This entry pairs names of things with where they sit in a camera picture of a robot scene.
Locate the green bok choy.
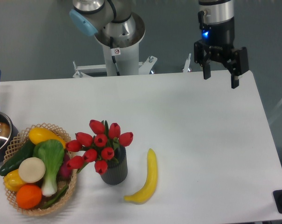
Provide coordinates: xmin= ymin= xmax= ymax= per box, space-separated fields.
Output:
xmin=33 ymin=139 xmax=64 ymax=197

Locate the green bean pod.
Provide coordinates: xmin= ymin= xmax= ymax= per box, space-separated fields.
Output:
xmin=41 ymin=185 xmax=69 ymax=210

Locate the dark grey ribbed vase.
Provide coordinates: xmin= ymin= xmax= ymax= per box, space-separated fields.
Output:
xmin=101 ymin=146 xmax=128 ymax=185

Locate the orange fruit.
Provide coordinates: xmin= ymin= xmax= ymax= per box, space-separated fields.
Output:
xmin=16 ymin=184 xmax=42 ymax=209

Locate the green cucumber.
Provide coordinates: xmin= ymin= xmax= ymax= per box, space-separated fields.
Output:
xmin=0 ymin=140 xmax=35 ymax=176

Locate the yellow squash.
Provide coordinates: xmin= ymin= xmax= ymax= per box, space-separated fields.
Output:
xmin=28 ymin=127 xmax=66 ymax=148

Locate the red tulip bouquet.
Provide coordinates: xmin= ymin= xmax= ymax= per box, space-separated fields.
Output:
xmin=66 ymin=119 xmax=134 ymax=175

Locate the round beige bun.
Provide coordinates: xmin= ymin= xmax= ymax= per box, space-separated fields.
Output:
xmin=18 ymin=157 xmax=46 ymax=183

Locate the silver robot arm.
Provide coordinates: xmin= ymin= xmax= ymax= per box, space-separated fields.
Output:
xmin=194 ymin=0 xmax=249 ymax=89

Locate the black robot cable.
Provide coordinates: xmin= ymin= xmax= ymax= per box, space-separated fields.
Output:
xmin=109 ymin=36 xmax=121 ymax=77

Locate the yellow bell pepper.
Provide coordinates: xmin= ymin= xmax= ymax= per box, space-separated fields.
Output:
xmin=3 ymin=169 xmax=26 ymax=192

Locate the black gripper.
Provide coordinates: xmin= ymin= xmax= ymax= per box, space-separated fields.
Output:
xmin=194 ymin=18 xmax=249 ymax=89

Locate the purple red radish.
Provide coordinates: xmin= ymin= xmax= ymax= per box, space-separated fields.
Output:
xmin=59 ymin=153 xmax=72 ymax=179

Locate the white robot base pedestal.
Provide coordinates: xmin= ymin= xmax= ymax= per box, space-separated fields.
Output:
xmin=69 ymin=0 xmax=157 ymax=77

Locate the yellow banana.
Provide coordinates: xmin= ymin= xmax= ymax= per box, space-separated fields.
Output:
xmin=124 ymin=148 xmax=158 ymax=204

